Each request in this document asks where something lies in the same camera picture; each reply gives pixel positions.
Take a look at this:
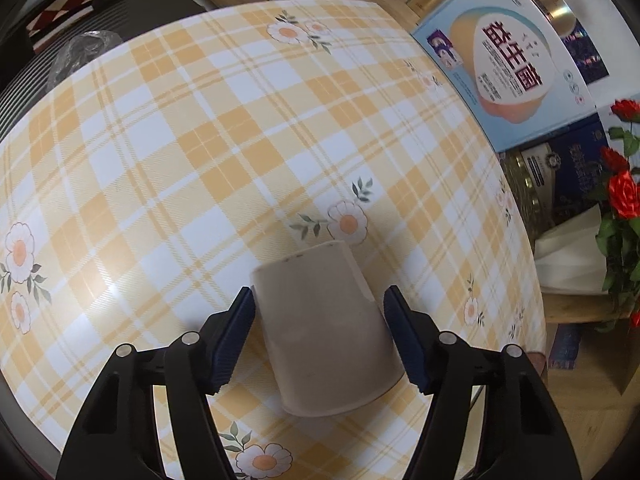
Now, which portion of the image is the beige plastic cup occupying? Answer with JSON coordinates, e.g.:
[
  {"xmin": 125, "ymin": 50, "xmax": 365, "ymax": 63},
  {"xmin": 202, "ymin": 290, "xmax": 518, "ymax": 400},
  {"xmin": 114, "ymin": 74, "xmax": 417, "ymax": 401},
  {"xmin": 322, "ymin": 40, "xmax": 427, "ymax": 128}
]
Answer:
[{"xmin": 250, "ymin": 242, "xmax": 404, "ymax": 417}]

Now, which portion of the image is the white faceted flower vase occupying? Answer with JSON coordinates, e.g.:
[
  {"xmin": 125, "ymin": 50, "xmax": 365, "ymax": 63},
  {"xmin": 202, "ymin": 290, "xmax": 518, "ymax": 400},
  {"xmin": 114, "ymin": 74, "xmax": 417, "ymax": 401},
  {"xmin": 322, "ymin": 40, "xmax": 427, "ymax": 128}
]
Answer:
[{"xmin": 534, "ymin": 205, "xmax": 606, "ymax": 296}]

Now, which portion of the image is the red rose bouquet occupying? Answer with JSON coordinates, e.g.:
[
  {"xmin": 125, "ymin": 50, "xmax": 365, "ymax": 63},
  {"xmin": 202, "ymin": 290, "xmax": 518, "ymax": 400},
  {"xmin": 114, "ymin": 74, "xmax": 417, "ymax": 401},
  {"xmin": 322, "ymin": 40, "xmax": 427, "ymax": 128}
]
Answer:
[{"xmin": 593, "ymin": 99, "xmax": 639, "ymax": 330}]

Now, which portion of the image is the dark blue gift box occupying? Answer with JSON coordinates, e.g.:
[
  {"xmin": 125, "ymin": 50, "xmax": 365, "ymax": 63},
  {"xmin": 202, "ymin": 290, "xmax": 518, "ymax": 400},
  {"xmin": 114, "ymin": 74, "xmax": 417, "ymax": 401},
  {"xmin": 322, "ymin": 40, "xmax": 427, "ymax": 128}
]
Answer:
[{"xmin": 499, "ymin": 114, "xmax": 608, "ymax": 242}]

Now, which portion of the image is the light blue probiotic box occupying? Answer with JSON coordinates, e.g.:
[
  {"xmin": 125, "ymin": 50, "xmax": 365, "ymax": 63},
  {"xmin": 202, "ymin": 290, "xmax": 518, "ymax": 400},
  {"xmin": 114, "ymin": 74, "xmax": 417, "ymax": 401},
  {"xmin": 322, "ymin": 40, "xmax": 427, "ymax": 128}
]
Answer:
[{"xmin": 411, "ymin": 0, "xmax": 596, "ymax": 152}]

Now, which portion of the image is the clear plastic bag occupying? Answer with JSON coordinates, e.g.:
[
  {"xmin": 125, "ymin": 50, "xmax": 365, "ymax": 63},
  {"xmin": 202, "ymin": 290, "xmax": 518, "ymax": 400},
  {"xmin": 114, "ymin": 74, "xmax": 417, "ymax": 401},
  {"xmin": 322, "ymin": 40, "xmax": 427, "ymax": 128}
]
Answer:
[{"xmin": 46, "ymin": 30, "xmax": 122, "ymax": 91}]

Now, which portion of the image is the gold white product box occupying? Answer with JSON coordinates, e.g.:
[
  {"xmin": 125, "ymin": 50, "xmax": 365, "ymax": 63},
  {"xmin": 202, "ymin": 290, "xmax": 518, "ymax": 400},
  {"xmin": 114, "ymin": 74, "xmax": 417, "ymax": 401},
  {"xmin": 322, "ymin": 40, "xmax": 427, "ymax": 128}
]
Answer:
[{"xmin": 532, "ymin": 0, "xmax": 577, "ymax": 37}]

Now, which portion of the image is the red white checkered cushion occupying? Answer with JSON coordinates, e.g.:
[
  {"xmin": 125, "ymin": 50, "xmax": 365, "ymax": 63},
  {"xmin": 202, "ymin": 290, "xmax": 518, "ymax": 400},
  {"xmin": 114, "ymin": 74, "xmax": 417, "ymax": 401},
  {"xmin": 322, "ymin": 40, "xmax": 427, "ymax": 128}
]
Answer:
[{"xmin": 26, "ymin": 0, "xmax": 100, "ymax": 53}]

